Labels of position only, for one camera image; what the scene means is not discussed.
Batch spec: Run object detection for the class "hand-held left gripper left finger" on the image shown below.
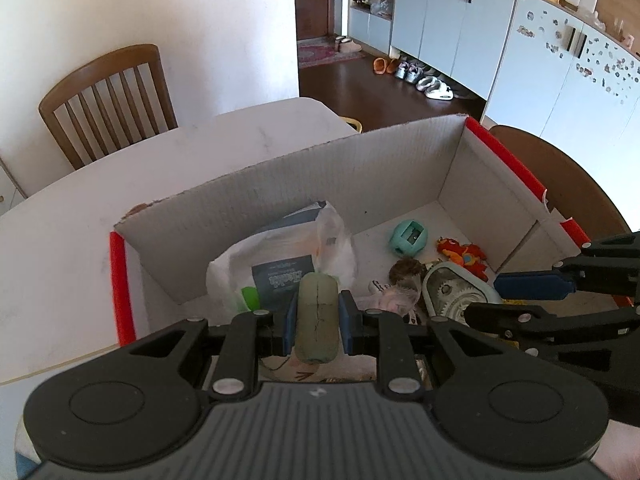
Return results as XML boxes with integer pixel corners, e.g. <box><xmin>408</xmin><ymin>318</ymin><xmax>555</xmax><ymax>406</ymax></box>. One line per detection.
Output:
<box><xmin>127</xmin><ymin>290</ymin><xmax>302</xmax><ymax>402</ymax></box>

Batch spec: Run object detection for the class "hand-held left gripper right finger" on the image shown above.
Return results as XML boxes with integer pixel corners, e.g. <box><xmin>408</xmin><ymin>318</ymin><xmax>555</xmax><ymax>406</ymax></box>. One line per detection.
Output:
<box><xmin>339</xmin><ymin>290</ymin><xmax>522</xmax><ymax>402</ymax></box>

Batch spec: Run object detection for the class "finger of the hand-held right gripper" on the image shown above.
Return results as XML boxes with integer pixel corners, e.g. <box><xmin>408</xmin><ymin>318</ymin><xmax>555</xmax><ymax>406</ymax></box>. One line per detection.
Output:
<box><xmin>493</xmin><ymin>232</ymin><xmax>640</xmax><ymax>303</ymax></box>
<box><xmin>464</xmin><ymin>301</ymin><xmax>640</xmax><ymax>357</ymax></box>

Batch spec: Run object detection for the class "grey-green cylinder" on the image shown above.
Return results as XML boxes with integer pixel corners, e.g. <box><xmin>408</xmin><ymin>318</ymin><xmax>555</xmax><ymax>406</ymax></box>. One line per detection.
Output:
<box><xmin>292</xmin><ymin>272</ymin><xmax>341</xmax><ymax>365</ymax></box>

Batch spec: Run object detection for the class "dark grey packet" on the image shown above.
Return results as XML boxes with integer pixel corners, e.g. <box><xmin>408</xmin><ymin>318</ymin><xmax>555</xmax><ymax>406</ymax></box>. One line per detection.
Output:
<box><xmin>250</xmin><ymin>255</ymin><xmax>317</xmax><ymax>309</ymax></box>

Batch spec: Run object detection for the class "pink doll face plush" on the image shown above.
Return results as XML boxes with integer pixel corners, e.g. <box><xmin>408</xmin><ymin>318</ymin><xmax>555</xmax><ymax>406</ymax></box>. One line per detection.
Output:
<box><xmin>370</xmin><ymin>280</ymin><xmax>422</xmax><ymax>323</ymax></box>

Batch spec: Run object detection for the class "orange toy figure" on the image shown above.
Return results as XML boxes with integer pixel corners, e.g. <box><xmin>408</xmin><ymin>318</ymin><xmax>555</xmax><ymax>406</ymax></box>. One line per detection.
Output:
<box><xmin>436</xmin><ymin>237</ymin><xmax>490</xmax><ymax>281</ymax></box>

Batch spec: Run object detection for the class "brown plush toy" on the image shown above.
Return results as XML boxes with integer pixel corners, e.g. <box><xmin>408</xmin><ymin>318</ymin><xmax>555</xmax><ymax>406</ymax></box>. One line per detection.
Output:
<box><xmin>389</xmin><ymin>258</ymin><xmax>425</xmax><ymax>288</ymax></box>

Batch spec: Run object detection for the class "white plastic bag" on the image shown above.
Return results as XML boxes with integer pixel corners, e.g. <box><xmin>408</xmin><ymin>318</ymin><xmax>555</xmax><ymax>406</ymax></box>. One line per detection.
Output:
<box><xmin>206</xmin><ymin>201</ymin><xmax>358</xmax><ymax>313</ymax></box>

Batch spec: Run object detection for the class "teal round toy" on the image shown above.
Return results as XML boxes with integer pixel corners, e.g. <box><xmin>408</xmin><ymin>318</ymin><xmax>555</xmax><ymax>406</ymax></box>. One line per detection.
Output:
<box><xmin>390</xmin><ymin>220</ymin><xmax>430</xmax><ymax>256</ymax></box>

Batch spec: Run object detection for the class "red cardboard box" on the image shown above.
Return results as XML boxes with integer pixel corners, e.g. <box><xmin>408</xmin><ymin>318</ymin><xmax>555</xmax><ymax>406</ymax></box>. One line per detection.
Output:
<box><xmin>109</xmin><ymin>114</ymin><xmax>636</xmax><ymax>386</ymax></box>

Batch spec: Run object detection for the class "person's right forearm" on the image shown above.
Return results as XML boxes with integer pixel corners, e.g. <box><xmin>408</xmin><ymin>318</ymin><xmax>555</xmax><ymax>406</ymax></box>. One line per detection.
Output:
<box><xmin>592</xmin><ymin>417</ymin><xmax>640</xmax><ymax>480</ymax></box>

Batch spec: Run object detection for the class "brown wooden slatted chair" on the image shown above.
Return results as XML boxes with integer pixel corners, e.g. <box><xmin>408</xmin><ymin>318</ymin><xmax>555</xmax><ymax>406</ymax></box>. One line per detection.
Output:
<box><xmin>487</xmin><ymin>125</ymin><xmax>628</xmax><ymax>236</ymax></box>
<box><xmin>39</xmin><ymin>44</ymin><xmax>178</xmax><ymax>171</ymax></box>

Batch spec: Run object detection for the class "row of small sneakers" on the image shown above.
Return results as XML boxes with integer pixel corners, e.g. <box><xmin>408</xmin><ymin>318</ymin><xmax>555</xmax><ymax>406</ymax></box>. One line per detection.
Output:
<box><xmin>395</xmin><ymin>60</ymin><xmax>455</xmax><ymax>101</ymax></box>

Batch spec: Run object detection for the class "patterned door rug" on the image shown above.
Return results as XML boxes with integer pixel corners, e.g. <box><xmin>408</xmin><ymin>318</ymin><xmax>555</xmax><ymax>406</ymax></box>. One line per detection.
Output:
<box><xmin>298</xmin><ymin>42</ymin><xmax>368</xmax><ymax>68</ymax></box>

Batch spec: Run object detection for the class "white wooden sideboard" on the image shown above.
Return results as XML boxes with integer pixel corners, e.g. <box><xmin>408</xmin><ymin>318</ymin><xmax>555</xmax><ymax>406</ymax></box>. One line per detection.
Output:
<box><xmin>0</xmin><ymin>157</ymin><xmax>28</xmax><ymax>211</ymax></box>

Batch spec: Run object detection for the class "light blue wall cabinet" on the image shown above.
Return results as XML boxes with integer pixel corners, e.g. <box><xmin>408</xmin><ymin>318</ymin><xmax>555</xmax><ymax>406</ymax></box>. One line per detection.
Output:
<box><xmin>347</xmin><ymin>0</ymin><xmax>640</xmax><ymax>201</ymax></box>

